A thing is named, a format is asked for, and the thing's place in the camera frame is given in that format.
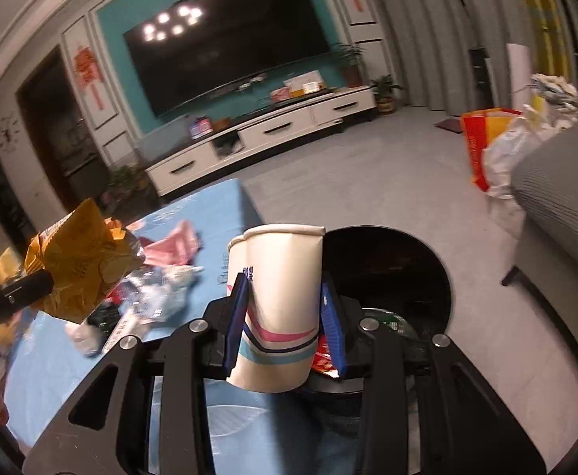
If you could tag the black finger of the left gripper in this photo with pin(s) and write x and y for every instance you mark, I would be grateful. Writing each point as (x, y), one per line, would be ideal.
(24, 292)

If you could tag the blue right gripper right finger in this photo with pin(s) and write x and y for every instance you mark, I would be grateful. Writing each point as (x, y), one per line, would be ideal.
(334, 326)

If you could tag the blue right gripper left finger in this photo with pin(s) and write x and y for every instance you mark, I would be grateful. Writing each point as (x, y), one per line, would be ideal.
(237, 306)

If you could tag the white striped paper cup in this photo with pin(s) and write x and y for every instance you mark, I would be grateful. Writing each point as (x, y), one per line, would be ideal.
(283, 264)

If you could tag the pink plastic bag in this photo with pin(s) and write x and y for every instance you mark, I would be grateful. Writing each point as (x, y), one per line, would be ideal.
(177, 249)

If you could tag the yellow snack bag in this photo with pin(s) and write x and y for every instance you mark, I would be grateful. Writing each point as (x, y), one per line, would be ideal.
(87, 256)

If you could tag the white grey carton box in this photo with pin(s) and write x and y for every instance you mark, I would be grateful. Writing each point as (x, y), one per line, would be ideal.
(130, 324)

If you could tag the black round trash bin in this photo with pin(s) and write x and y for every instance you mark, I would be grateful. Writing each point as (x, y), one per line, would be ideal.
(383, 274)

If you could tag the red snack wrapper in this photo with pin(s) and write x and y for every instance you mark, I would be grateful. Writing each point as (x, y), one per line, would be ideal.
(322, 361)

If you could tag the light blue printed tablecloth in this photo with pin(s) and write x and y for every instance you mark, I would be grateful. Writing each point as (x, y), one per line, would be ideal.
(250, 432)

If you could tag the white TV cabinet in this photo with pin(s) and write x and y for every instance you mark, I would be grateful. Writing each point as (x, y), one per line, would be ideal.
(244, 140)

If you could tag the potted plant by cabinet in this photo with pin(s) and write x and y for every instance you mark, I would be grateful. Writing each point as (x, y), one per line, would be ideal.
(384, 89)

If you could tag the red Chinese knot decoration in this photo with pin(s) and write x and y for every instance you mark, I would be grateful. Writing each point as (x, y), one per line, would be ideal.
(87, 70)

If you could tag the red orange shopping bag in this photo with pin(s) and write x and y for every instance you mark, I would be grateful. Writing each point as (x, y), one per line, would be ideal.
(480, 128)

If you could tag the large black television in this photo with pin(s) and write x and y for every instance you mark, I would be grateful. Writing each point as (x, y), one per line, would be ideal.
(197, 46)

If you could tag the tall potted plant on cabinet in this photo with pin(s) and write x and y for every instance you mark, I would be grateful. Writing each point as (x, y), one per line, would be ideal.
(349, 60)

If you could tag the grey sofa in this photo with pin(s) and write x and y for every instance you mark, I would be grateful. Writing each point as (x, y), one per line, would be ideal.
(545, 185)

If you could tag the white plastic bag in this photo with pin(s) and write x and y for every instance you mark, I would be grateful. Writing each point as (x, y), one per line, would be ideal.
(524, 135)

